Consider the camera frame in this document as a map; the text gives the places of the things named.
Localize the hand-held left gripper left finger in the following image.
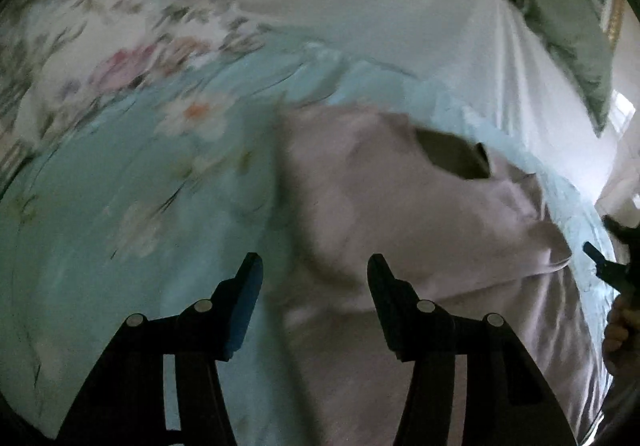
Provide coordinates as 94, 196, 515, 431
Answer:
55, 252, 264, 446

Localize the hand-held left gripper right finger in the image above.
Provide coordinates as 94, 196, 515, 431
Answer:
367, 253, 578, 446

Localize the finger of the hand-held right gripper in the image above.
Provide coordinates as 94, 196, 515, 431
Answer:
602, 214, 640, 248
582, 241, 627, 285

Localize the grey pink sweater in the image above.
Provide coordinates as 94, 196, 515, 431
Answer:
272, 103, 613, 446

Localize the person's right hand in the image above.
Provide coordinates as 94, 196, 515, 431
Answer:
602, 293, 640, 373

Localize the teal floral bed sheet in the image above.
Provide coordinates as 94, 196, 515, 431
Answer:
0, 26, 621, 446

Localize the green floral pillow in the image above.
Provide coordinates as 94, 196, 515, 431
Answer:
477, 0, 617, 136

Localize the white striped quilt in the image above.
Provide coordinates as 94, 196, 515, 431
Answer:
200, 0, 621, 207

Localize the white floral pillow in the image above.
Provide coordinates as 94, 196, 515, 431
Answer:
0, 0, 273, 187

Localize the gold frame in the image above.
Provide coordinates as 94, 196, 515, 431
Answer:
601, 0, 627, 44

